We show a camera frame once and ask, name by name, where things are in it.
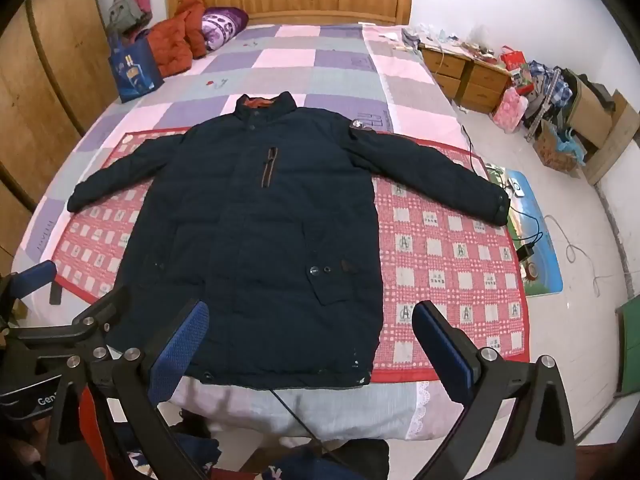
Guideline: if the blue cartoon floor mat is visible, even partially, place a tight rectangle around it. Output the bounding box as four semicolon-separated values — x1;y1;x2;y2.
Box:
487;162;565;298

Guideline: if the red gift bag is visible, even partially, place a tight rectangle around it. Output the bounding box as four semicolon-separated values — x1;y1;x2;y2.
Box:
500;46;526;73

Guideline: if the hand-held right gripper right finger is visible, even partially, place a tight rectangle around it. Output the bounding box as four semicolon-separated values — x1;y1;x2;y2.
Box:
412;300;578;480

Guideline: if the thin black cable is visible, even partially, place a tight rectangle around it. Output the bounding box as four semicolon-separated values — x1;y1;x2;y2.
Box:
267;387;346;456

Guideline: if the small cardboard box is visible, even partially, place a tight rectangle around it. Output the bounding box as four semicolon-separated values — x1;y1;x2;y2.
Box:
532;120;583;176

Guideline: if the wooden wardrobe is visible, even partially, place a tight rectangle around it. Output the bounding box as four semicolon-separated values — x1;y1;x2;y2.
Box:
0;0;121;261

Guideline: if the large cardboard box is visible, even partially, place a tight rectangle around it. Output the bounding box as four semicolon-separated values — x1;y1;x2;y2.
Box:
567;72;640;186

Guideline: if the wooden nightstand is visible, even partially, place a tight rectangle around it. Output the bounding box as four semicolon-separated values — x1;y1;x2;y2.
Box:
462;57;513;116
417;45;473;101

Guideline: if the pile of small sundries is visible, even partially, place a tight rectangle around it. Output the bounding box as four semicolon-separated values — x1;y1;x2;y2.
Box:
402;22;506;61

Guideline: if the red patterned quilted mat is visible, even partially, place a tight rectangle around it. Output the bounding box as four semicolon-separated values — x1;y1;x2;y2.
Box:
50;127;531;383

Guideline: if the pastel checkered bed sheet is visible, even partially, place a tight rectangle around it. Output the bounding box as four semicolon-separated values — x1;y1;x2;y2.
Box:
10;22;531;443

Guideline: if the green stool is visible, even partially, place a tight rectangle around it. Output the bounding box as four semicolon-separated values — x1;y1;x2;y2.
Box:
614;294;640;401

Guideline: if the purple printed pillow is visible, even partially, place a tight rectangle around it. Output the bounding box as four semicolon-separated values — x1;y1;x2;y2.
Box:
201;6;249;52

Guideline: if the white floor cable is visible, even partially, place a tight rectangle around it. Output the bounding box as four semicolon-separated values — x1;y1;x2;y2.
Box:
544;214;621;306

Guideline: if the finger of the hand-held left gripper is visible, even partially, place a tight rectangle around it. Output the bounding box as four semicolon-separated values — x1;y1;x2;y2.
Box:
0;261;58;331
15;285;130;356

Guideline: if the orange down jacket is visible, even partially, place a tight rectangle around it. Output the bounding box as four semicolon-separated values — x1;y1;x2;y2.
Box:
147;0;208;78

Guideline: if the black power cable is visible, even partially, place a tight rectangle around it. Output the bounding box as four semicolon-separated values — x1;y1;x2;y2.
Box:
460;122;546;261

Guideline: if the dark navy padded jacket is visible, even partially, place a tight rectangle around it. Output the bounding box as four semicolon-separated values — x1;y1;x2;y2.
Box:
67;91;512;391

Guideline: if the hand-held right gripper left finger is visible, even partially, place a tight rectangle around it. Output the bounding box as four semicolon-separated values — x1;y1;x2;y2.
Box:
47;300;210;480

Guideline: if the blue gift bag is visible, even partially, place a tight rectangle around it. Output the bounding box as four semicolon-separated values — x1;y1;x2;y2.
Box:
107;30;166;105

